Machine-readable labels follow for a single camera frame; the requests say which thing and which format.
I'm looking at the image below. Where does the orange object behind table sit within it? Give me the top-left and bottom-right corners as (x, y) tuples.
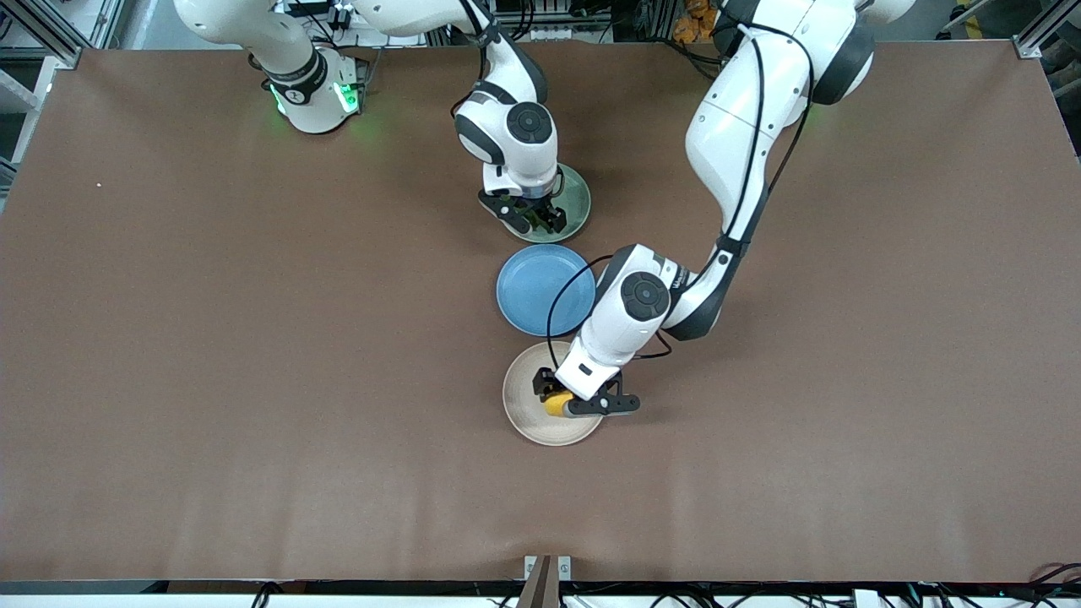
(673, 0), (719, 45)

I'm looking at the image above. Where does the blue round plate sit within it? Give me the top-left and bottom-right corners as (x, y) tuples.
(496, 244), (597, 337)

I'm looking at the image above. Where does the brown post with metal brackets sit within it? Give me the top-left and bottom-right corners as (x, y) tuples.
(517, 555), (573, 608)

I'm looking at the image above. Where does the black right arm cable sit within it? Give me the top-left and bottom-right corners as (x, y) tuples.
(450, 0), (501, 119)

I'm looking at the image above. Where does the aluminium frame profile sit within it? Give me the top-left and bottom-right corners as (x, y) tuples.
(1013, 0), (1081, 60)
(0, 0), (128, 70)

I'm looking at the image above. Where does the green round plate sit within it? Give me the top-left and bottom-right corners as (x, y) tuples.
(498, 163), (592, 245)

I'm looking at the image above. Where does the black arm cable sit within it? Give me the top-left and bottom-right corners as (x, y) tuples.
(546, 25), (816, 362)
(450, 0), (501, 119)

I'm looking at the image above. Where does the white round plate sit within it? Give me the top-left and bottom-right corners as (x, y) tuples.
(502, 340), (606, 447)

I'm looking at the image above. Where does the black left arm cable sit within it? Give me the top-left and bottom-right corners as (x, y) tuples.
(546, 25), (816, 362)

